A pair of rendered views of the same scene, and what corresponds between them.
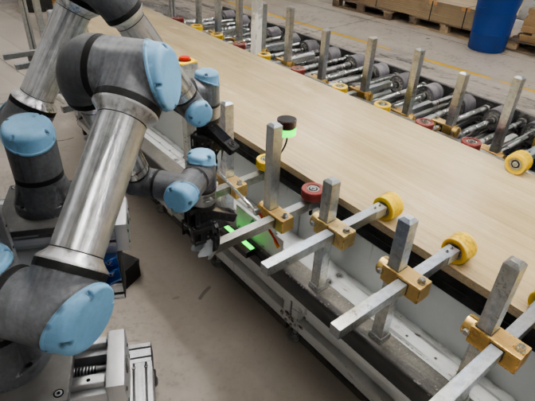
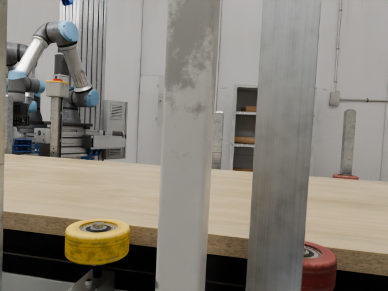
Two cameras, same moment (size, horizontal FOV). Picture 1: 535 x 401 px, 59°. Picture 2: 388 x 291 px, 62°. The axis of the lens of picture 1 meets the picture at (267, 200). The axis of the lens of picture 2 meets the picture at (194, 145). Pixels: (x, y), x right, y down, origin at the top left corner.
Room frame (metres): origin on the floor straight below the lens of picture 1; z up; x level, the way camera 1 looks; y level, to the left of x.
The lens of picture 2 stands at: (3.22, -0.10, 1.04)
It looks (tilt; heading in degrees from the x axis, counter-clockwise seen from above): 3 degrees down; 141
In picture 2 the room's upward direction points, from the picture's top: 3 degrees clockwise
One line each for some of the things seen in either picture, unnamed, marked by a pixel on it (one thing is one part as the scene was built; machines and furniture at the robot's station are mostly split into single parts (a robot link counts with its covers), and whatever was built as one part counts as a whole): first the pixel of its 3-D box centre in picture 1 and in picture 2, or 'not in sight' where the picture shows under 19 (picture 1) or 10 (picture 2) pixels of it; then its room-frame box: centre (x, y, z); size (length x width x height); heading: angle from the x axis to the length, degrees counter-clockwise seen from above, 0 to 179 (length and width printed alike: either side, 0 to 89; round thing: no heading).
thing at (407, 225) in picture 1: (390, 290); not in sight; (0.92, -0.34, 0.88); 0.03 x 0.03 x 0.48; 40
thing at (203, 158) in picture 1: (201, 171); not in sight; (1.08, 0.18, 1.12); 0.09 x 0.08 x 0.11; 166
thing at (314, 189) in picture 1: (311, 200); not in sight; (1.37, -0.15, 0.85); 0.08 x 0.08 x 0.11
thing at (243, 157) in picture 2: not in sight; (268, 155); (0.85, 2.92, 0.78); 0.90 x 0.45 x 1.55; 45
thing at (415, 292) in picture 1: (402, 278); not in sight; (0.90, -0.35, 0.95); 0.13 x 0.06 x 0.05; 40
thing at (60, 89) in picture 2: (185, 70); (57, 90); (1.69, 0.32, 1.18); 0.07 x 0.07 x 0.08; 40
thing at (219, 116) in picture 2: not in sight; (216, 168); (2.25, 0.80, 0.88); 0.03 x 0.03 x 0.48; 40
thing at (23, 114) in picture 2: (207, 134); (17, 114); (1.42, 0.21, 1.07); 0.09 x 0.08 x 0.12; 60
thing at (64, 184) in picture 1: (42, 187); (68, 115); (1.02, 0.58, 1.09); 0.15 x 0.15 x 0.10
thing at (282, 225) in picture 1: (275, 215); not in sight; (1.28, -0.03, 0.85); 0.13 x 0.06 x 0.05; 40
